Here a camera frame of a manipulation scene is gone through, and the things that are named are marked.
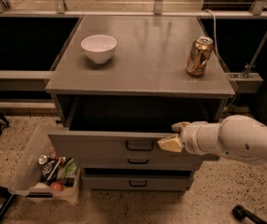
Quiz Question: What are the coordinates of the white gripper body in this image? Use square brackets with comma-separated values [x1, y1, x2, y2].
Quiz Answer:
[180, 121, 207, 155]

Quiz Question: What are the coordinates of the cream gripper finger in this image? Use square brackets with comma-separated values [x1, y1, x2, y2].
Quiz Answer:
[158, 133, 184, 152]
[171, 121, 190, 133]

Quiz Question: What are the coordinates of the grey top drawer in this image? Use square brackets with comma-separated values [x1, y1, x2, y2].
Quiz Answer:
[49, 96, 218, 164]

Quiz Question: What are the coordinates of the grey drawer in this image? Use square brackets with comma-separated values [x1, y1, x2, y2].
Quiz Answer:
[82, 168, 193, 191]
[49, 96, 218, 164]
[78, 157, 203, 171]

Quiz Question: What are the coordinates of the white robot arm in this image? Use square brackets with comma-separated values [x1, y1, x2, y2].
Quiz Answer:
[158, 115, 267, 165]

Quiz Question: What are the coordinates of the grey drawer cabinet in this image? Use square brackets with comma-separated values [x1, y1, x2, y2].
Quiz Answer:
[45, 15, 236, 193]

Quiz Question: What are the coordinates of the grey middle drawer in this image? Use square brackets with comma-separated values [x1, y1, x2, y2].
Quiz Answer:
[78, 157, 203, 171]

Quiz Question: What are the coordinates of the grey bottom drawer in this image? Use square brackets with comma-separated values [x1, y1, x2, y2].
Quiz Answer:
[82, 168, 193, 191]

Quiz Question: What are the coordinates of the crushed gold soda can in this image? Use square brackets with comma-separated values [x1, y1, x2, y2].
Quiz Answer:
[186, 36, 213, 77]

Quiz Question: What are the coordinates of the black chair caster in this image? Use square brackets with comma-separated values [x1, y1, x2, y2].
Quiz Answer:
[232, 205, 267, 224]

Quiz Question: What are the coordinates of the green snack bag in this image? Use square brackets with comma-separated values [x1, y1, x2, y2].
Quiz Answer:
[57, 159, 77, 187]

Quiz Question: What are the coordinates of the white ceramic bowl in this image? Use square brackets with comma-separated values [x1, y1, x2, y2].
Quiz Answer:
[80, 35, 118, 63]

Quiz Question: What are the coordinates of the red apple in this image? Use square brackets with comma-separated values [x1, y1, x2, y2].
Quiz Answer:
[50, 181, 63, 191]

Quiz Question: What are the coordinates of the dark blue snack bag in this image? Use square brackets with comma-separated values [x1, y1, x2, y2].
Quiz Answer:
[41, 160, 60, 183]

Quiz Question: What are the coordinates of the small silver can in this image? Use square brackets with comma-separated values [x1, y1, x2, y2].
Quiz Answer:
[37, 155, 48, 165]

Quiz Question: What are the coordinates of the clear plastic storage bin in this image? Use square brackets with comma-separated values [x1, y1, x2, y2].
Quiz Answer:
[7, 125, 80, 203]

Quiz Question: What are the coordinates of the grey metal rod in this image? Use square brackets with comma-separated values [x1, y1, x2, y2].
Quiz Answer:
[238, 30, 267, 78]

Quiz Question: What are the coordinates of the white cable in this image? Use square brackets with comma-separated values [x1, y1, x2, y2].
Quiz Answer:
[203, 8, 219, 60]

